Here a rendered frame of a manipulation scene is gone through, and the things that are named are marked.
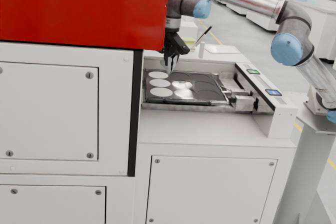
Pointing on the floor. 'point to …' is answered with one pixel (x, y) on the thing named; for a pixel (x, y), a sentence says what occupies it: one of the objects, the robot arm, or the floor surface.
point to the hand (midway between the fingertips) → (170, 72)
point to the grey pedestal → (306, 182)
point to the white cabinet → (209, 183)
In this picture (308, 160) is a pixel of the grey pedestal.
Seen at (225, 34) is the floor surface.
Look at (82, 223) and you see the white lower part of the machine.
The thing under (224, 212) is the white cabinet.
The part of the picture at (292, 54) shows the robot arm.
